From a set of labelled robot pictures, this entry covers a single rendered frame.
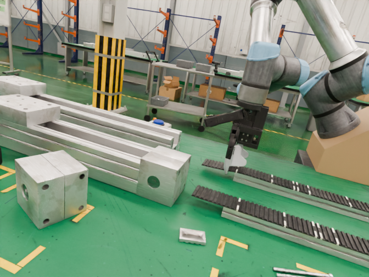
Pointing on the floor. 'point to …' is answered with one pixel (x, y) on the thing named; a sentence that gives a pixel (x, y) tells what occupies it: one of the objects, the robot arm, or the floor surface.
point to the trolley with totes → (158, 102)
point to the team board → (5, 17)
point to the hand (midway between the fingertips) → (226, 165)
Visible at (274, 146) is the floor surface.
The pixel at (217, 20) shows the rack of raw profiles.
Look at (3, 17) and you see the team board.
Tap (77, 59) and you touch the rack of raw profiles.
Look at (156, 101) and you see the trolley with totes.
